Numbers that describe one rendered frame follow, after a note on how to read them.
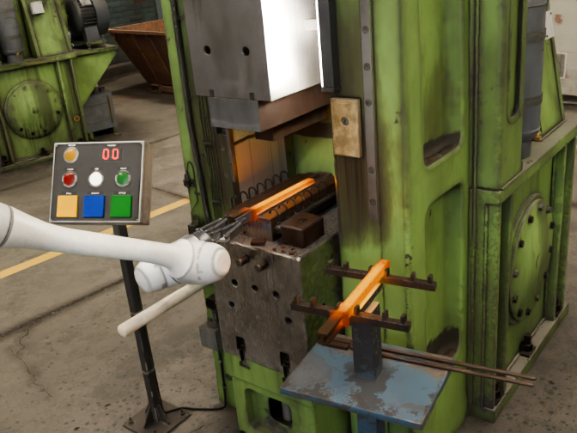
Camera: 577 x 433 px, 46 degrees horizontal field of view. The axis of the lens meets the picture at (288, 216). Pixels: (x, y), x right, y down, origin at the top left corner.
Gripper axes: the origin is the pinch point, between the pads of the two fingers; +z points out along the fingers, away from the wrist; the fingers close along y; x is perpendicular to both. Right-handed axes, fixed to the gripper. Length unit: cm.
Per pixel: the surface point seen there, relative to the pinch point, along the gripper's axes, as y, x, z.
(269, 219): 7.1, -1.4, 5.2
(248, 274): 1.2, -18.9, -1.8
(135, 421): -65, -99, -14
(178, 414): -52, -99, -2
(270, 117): 7.5, 29.5, 11.8
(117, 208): -44.7, 0.7, -11.7
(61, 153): -70, 17, -11
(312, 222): 19.2, -2.9, 11.4
